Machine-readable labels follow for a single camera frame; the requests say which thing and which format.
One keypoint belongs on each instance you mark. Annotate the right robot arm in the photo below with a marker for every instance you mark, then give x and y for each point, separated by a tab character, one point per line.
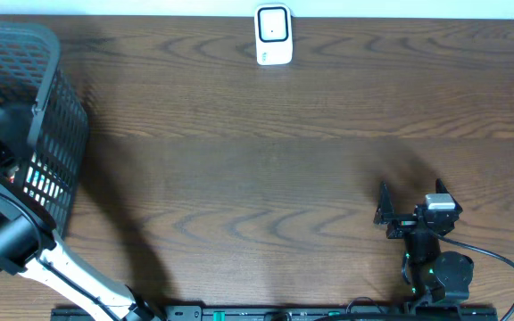
439	279

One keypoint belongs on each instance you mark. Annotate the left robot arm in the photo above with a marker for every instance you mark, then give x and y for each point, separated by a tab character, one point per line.
31	247

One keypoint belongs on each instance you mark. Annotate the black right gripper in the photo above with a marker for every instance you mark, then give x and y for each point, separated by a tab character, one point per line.
385	209

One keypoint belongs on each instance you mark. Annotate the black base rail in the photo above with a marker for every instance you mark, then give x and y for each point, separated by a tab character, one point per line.
196	313

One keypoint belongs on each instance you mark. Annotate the grey plastic mesh basket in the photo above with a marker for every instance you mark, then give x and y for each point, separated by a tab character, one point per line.
41	117

